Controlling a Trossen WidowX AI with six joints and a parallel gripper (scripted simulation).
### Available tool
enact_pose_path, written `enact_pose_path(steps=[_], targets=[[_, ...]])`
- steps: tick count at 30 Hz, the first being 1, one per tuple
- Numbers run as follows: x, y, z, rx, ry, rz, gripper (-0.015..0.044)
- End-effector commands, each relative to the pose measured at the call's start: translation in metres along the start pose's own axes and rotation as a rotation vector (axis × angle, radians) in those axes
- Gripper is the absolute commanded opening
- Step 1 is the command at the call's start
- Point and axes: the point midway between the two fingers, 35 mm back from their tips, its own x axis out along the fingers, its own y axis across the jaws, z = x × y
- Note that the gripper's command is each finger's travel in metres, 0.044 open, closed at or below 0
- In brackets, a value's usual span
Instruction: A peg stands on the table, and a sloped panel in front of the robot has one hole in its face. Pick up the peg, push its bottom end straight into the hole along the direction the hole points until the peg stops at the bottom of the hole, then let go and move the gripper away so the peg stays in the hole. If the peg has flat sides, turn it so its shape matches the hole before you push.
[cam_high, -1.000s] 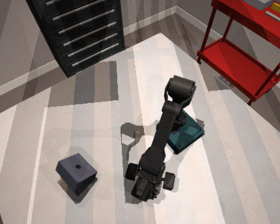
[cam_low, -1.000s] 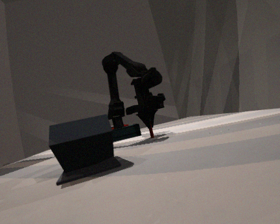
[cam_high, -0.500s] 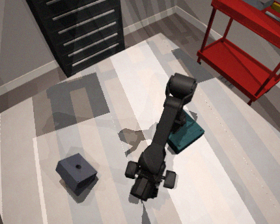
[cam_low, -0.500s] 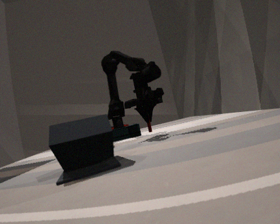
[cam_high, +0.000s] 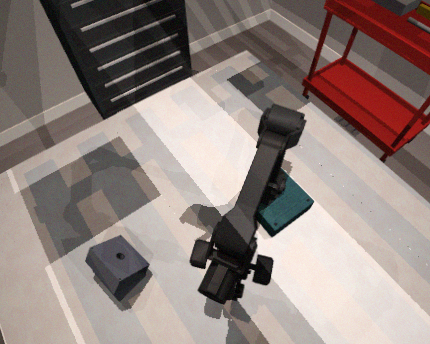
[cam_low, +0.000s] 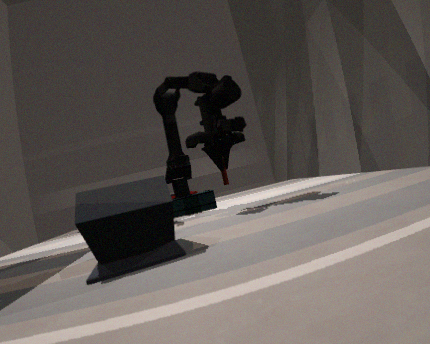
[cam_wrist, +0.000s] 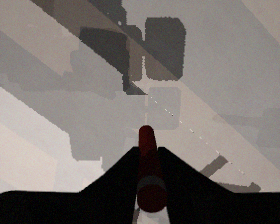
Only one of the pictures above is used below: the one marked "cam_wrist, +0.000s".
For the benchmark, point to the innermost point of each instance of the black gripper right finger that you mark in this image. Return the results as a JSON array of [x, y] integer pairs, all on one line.
[[195, 199]]

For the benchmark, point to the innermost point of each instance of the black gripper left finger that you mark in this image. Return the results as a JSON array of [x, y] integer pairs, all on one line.
[[110, 199]]

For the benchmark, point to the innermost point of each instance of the dark red peg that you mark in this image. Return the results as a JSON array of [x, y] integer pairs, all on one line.
[[151, 189]]

